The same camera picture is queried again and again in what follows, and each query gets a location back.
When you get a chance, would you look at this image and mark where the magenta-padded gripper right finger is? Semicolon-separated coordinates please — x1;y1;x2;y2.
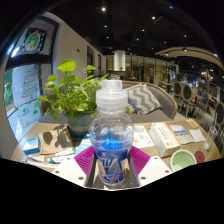
127;145;173;188

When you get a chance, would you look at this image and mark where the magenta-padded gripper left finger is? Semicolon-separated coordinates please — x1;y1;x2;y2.
52;145;98;189

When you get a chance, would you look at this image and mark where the clear bottle with blue label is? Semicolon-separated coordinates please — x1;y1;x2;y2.
88;79;135;189

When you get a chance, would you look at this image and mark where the white ointment tube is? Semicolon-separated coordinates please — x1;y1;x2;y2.
54;147;76;158
49;154;76;164

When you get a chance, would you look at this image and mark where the light blue small box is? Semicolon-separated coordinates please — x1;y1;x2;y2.
74;133;93;156

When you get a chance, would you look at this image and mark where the pale green mug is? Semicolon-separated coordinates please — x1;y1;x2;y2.
169;149;198;173

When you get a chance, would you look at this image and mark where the white orange flat box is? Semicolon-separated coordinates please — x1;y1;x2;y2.
148;121;183;158

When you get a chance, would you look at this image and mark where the white leaflet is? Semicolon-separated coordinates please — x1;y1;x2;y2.
132;124;155;149

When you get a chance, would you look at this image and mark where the blue white small box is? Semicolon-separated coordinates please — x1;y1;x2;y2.
22;137;41;155

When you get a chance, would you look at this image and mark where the blue white card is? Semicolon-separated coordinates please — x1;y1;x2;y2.
169;124;187;136

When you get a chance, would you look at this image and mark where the flat round red coaster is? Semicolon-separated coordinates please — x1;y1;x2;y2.
194;150;206;164

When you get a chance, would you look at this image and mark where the white paper napkin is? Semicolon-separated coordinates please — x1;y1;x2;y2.
188;128;207;143

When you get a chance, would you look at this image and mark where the yellow square table sign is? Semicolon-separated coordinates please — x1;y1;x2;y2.
185;118;200;128

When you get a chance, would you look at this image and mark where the grey curved sofa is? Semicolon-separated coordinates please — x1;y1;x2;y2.
38;79;179;125

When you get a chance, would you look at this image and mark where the grey white chevron cushion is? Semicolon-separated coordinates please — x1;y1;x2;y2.
126;83;163;116

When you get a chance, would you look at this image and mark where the potted green plant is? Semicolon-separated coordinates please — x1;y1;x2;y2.
34;59;109;138

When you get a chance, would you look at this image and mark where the group of dining chairs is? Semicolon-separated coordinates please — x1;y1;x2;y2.
171;79;224;134

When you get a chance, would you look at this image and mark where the group of ceiling lights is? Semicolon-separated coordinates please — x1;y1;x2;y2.
99;4;218;56

